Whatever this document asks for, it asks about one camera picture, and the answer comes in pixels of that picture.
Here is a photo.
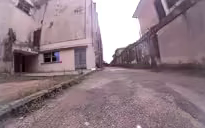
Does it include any distant pale building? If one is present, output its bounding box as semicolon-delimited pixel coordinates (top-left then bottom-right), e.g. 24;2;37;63
110;47;126;66

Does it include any grey gravelly road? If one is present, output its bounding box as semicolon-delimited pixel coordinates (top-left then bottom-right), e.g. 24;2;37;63
3;66;205;128

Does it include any pale weathered building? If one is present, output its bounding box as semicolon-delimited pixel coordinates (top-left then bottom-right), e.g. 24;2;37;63
0;0;104;75

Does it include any concrete kerb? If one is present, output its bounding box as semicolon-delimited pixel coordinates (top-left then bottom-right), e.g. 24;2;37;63
0;68;97;122

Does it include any pinkish stained building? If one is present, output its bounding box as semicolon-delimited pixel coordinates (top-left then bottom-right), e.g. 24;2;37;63
132;0;205;69

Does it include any bare dirt ground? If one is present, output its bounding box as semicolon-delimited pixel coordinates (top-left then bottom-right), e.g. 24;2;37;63
0;71;88;107

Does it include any long stained wall with pillars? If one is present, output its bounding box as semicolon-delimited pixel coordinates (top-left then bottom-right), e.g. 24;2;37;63
118;32;162;69

